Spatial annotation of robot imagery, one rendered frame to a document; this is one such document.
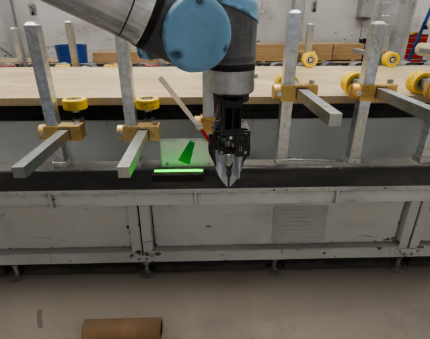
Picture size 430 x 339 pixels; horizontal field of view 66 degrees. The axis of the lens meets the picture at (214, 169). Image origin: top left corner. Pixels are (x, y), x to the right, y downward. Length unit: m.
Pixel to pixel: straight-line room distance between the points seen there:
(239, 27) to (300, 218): 1.13
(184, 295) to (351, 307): 0.74
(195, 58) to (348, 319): 1.39
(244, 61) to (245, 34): 0.04
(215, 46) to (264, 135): 0.92
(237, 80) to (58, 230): 1.27
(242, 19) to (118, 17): 0.25
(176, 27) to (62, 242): 1.43
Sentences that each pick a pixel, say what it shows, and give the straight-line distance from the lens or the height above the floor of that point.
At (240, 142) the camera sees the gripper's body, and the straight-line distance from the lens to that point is 0.64.
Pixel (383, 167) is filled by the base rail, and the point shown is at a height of 0.70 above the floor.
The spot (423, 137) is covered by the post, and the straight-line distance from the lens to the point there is 1.33.
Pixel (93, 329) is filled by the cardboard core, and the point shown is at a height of 0.07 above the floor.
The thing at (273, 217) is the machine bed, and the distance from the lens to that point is 1.55.
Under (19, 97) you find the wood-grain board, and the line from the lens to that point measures 1.38.
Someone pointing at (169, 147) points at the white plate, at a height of 0.77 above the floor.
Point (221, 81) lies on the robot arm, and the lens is 0.62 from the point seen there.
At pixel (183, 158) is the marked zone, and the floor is 0.73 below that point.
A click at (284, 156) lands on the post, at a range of 1.14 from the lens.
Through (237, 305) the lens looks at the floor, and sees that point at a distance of 1.58.
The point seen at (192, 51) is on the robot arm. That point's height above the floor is 1.12.
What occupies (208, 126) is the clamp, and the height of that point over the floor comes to 0.84.
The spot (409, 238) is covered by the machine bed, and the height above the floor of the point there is 0.21.
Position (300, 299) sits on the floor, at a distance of 1.65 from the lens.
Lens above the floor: 1.16
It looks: 25 degrees down
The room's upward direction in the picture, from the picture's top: straight up
